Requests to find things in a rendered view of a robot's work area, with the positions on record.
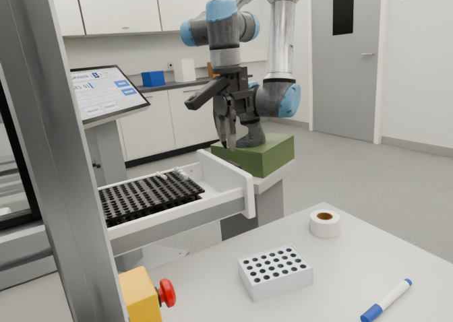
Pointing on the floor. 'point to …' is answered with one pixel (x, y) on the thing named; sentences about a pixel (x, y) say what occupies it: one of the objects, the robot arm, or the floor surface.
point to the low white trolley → (414, 305)
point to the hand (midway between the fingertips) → (226, 145)
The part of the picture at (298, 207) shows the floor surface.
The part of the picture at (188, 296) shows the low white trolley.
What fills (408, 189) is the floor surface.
